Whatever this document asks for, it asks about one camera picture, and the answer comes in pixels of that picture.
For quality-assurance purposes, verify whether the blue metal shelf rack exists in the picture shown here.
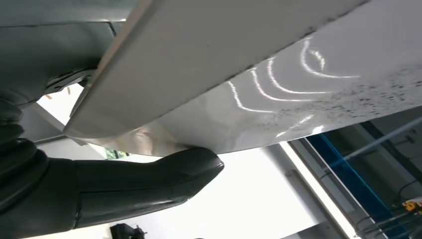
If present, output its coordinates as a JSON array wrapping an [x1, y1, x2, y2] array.
[[307, 131, 407, 239]]

